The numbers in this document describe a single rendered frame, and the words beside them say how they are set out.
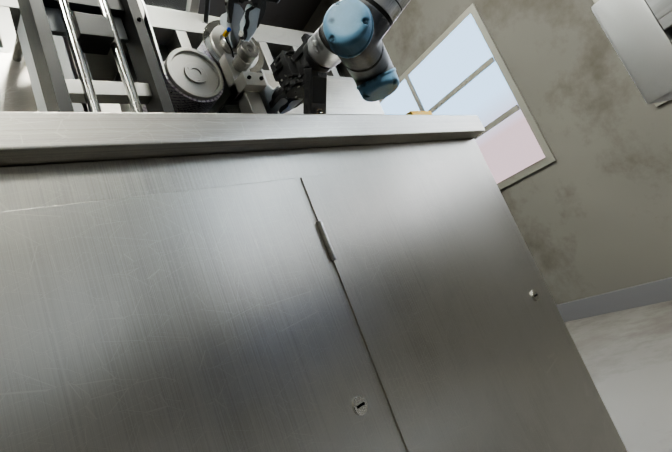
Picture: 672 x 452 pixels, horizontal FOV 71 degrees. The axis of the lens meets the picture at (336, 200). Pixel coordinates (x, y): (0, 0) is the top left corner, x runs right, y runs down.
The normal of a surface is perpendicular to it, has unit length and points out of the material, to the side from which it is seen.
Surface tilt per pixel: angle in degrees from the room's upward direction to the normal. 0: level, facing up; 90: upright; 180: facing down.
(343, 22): 90
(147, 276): 90
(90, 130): 90
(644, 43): 90
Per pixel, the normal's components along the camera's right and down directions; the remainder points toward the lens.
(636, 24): -0.80, 0.19
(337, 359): 0.60, -0.41
